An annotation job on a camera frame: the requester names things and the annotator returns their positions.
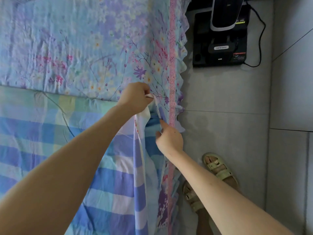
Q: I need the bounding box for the person's right hand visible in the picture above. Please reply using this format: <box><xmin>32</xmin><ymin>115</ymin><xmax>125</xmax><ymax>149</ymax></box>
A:
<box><xmin>155</xmin><ymin>119</ymin><xmax>185</xmax><ymax>158</ymax></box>

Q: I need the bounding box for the person's left hand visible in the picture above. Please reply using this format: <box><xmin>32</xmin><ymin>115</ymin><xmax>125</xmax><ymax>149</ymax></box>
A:
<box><xmin>115</xmin><ymin>82</ymin><xmax>155</xmax><ymax>117</ymax></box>

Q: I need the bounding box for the white bed sheet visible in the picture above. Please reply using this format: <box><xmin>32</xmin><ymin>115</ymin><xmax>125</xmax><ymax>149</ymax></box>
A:
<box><xmin>0</xmin><ymin>85</ymin><xmax>167</xmax><ymax>235</ymax></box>

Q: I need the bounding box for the person's right forearm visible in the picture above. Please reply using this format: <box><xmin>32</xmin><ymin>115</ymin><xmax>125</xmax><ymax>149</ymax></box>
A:
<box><xmin>166</xmin><ymin>150</ymin><xmax>294</xmax><ymax>235</ymax></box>

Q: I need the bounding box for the person's left forearm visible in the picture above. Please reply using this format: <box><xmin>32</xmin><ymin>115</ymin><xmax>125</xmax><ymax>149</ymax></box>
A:
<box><xmin>0</xmin><ymin>105</ymin><xmax>135</xmax><ymax>235</ymax></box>

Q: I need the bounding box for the person's left leg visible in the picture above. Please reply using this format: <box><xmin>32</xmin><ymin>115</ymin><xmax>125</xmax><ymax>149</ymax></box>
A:
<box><xmin>196</xmin><ymin>208</ymin><xmax>216</xmax><ymax>235</ymax></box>

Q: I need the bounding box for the olive sandal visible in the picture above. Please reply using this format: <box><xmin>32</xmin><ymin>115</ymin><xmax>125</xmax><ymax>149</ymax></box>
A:
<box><xmin>202</xmin><ymin>152</ymin><xmax>241</xmax><ymax>190</ymax></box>
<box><xmin>182</xmin><ymin>180</ymin><xmax>206</xmax><ymax>214</ymax></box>

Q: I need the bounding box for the pink fringed bed skirt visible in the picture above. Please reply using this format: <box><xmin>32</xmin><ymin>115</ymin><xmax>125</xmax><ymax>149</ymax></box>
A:
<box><xmin>156</xmin><ymin>0</ymin><xmax>193</xmax><ymax>235</ymax></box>

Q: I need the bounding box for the blue floral patterned sheet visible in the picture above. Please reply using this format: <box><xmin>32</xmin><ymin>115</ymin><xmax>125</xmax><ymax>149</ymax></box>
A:
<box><xmin>0</xmin><ymin>0</ymin><xmax>192</xmax><ymax>235</ymax></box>

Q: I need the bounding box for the black white standing device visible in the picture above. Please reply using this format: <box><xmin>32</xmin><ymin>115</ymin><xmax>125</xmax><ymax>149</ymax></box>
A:
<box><xmin>192</xmin><ymin>0</ymin><xmax>251</xmax><ymax>69</ymax></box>

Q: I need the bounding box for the thin black cable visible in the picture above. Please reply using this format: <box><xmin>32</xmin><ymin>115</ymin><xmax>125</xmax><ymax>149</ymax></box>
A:
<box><xmin>244</xmin><ymin>1</ymin><xmax>268</xmax><ymax>69</ymax></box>

